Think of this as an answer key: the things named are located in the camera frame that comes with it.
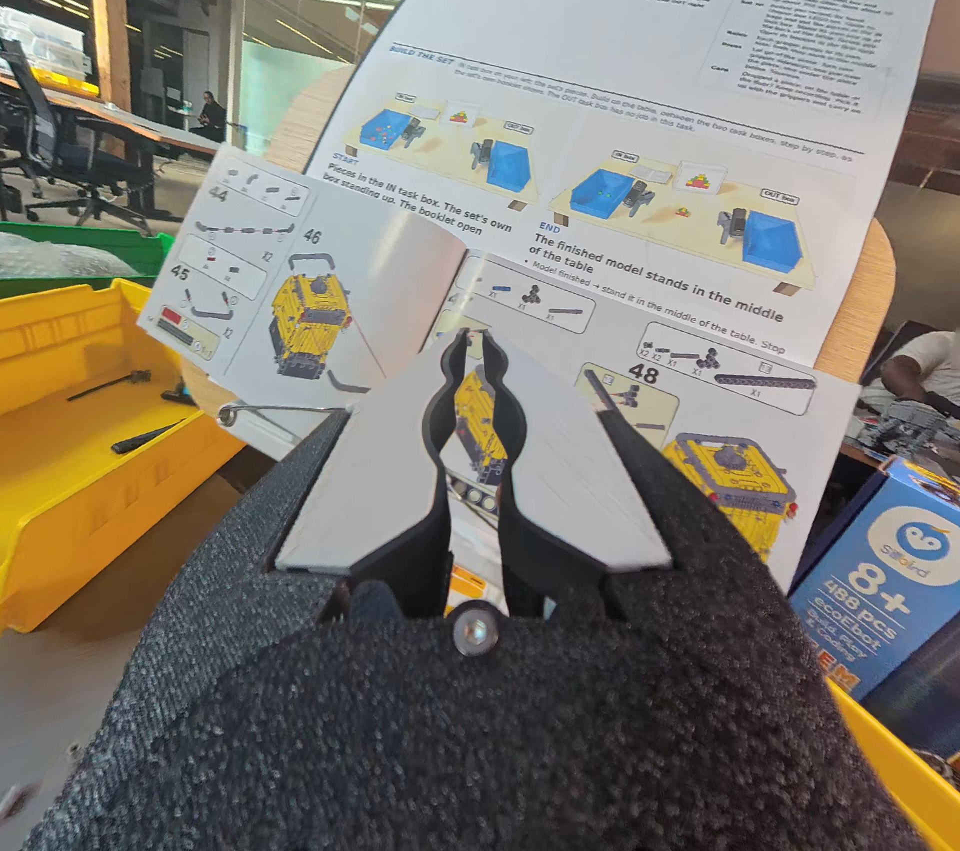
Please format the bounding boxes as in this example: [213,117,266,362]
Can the black lego beam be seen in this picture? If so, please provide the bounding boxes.
[110,417,189,456]

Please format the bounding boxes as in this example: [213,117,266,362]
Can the wooden pillar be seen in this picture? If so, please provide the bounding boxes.
[82,0,134,111]

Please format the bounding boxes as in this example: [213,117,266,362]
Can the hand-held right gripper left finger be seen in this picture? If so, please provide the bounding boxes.
[271,328,471,618]

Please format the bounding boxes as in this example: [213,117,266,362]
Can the white printed task sheet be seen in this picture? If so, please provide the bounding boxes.
[302,0,960,374]

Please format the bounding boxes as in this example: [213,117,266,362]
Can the open lego step manual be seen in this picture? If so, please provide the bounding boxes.
[137,142,865,612]

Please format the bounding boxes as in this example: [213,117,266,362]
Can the long wooden desk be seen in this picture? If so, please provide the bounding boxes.
[0,73,224,164]

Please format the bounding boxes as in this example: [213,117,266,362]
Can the grey lego model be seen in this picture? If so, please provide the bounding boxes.
[853,407,960,460]

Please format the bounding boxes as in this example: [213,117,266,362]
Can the blue robot kit box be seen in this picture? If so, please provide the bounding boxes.
[786,455,960,752]

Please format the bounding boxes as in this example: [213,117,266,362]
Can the clear plastic bag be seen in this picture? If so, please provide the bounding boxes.
[0,242,119,280]

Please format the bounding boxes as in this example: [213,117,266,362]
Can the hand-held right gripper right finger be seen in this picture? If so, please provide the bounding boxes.
[480,328,675,618]

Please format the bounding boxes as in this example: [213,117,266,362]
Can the black mesh office chair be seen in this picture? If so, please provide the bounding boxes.
[0,35,164,227]

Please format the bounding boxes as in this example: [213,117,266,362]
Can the yellow storage bin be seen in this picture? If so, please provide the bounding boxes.
[0,277,250,635]
[823,677,960,851]

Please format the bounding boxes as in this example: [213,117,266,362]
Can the black lego axle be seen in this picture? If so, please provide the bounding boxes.
[66,368,153,404]

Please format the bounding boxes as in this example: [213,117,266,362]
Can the green storage bin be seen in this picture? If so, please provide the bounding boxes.
[0,221,177,302]

